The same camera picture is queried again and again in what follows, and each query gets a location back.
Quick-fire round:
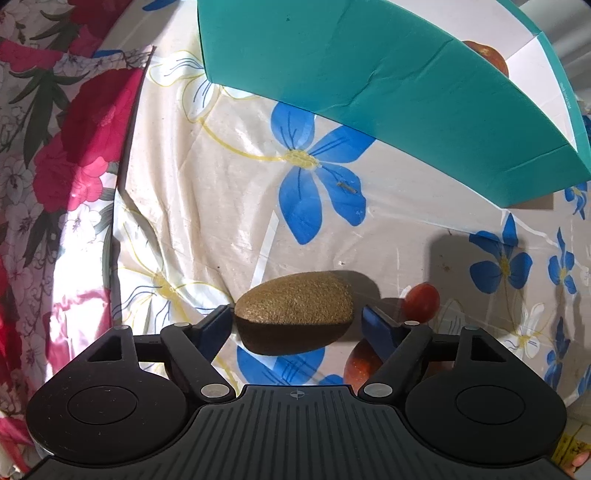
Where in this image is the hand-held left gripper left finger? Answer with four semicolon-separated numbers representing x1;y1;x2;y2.
88;304;236;402

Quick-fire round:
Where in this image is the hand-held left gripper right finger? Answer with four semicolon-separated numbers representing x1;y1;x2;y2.
360;305;509;402

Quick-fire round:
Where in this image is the small brown kiwi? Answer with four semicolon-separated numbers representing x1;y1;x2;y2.
234;272;355;356

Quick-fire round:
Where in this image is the teal cardboard box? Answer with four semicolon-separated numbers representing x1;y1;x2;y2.
196;0;591;209

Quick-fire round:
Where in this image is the red apple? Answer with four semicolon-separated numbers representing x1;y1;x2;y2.
344;339;458;389
462;40;509;78

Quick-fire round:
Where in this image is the red cherry tomato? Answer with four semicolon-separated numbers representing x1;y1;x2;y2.
401;283;441;324

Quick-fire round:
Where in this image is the white blue-flowered tablecloth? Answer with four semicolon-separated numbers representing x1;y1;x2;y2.
92;0;591;416

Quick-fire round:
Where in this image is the red floral cloth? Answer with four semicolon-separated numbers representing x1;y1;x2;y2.
0;0;155;476

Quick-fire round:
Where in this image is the yellow printed packet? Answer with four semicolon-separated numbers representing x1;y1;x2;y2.
556;425;591;467

